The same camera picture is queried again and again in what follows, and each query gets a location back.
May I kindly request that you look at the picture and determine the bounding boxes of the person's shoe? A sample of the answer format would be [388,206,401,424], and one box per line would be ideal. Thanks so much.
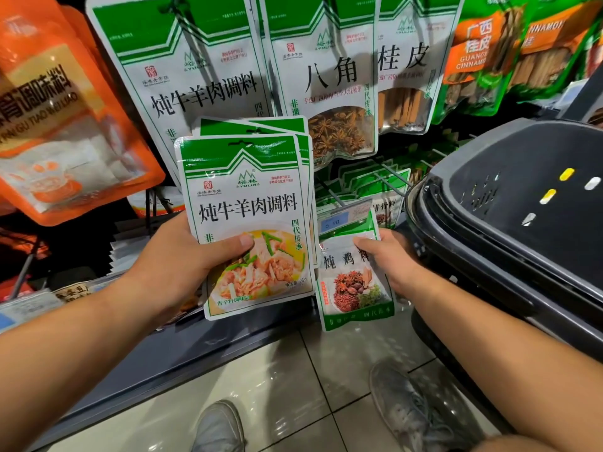
[191,400,248,452]
[367,360,472,452]

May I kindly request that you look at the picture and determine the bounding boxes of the blue white price tag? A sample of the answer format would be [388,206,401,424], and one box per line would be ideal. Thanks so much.
[0,289,65,330]

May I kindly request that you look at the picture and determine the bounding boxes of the person's right leg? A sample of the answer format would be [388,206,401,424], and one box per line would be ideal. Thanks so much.
[471,433,603,452]

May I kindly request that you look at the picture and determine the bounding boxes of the row of green white packets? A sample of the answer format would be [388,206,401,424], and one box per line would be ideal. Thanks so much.
[315,159,416,227]

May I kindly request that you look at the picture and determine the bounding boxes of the green orange Guangxi cinnamon bags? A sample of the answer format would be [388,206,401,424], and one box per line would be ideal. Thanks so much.
[513,0,603,100]
[432,0,529,123]

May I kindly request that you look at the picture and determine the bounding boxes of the clear red-spice packets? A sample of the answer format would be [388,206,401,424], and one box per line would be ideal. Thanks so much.
[85,0,276,185]

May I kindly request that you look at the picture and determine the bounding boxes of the green white stew seasoning packet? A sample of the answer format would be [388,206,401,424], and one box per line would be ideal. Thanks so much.
[313,197,395,332]

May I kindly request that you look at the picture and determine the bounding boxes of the black shopping basket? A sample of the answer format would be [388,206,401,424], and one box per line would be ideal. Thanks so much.
[405,117,603,434]

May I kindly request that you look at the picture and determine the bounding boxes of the person's right forearm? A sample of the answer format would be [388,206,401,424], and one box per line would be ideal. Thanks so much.
[400,272,603,443]

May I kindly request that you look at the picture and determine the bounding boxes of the green meat stew seasoning packet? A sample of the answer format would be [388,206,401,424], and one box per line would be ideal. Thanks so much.
[174,134,317,321]
[193,116,314,185]

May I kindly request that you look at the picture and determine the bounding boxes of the person's left shoe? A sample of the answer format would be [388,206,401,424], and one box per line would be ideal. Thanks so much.
[191,400,248,452]

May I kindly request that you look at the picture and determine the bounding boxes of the person's left hand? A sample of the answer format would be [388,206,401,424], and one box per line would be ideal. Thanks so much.
[127,213,256,321]

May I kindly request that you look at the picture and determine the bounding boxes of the clear cinnamon packets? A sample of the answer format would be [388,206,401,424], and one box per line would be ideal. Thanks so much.
[375,0,467,136]

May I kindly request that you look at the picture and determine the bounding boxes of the clear brown-spice packets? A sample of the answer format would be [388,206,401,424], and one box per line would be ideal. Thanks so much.
[256,0,383,170]

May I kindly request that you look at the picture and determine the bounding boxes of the person's right shoe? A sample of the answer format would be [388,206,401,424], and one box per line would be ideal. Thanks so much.
[367,360,472,452]

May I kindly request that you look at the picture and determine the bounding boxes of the gray metal shelving unit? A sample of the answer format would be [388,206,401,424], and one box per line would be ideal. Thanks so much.
[560,61,603,123]

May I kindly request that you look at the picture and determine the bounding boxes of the person's right hand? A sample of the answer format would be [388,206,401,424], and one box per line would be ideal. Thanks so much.
[353,229,430,302]

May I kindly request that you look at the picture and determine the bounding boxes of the person's left forearm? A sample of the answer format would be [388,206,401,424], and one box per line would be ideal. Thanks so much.
[0,277,175,452]

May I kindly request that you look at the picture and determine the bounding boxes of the orange seasoning packet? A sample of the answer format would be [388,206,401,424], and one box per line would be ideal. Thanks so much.
[0,0,166,227]

